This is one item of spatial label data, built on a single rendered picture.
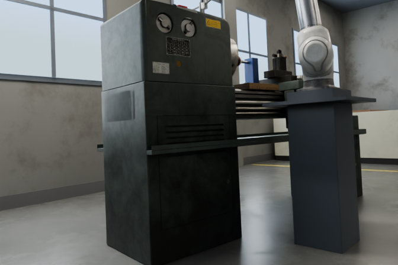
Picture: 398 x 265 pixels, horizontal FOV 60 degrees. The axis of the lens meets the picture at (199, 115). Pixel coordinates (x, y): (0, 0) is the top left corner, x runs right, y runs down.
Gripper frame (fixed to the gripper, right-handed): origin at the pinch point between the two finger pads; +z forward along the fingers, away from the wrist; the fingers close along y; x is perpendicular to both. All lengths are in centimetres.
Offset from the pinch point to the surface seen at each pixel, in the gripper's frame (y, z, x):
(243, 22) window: 291, -98, 234
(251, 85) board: 31, 49, -6
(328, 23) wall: 653, -166, 285
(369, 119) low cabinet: 375, 73, 76
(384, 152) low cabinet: 377, 121, 60
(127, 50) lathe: -52, 34, 2
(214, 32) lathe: -6.1, 21.8, -13.9
